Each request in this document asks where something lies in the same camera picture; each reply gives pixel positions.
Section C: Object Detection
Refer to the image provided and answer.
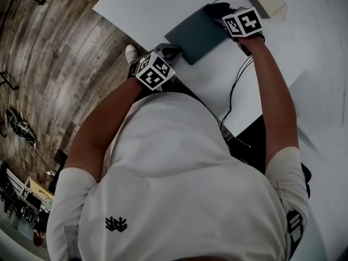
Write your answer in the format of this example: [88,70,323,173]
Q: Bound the dark grey notebook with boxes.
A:
[164,0,229,66]

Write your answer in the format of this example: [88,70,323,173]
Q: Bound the white table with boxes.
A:
[92,0,305,137]

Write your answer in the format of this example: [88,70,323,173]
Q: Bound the black cable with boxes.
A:
[219,54,254,129]

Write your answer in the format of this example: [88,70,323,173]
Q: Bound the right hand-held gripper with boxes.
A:
[222,6,263,39]

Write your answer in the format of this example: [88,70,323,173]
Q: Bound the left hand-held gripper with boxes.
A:
[135,42,183,91]

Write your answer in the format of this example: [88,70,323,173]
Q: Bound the black mesh office chair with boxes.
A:
[225,113,312,200]

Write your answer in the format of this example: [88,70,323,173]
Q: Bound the cluttered equipment shelf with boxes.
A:
[0,161,55,228]

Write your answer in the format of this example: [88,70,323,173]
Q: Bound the person's black trousers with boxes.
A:
[135,79,207,111]

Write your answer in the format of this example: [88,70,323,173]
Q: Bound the person's right forearm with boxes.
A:
[239,35,299,168]

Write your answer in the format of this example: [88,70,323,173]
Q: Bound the person's white t-shirt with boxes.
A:
[46,91,310,261]

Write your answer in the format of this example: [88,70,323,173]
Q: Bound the person's left forearm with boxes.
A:
[65,77,144,184]

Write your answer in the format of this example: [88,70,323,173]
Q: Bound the white framed yellow box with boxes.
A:
[20,177,55,209]

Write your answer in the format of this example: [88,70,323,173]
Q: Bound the person's white shoe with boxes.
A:
[125,44,138,65]

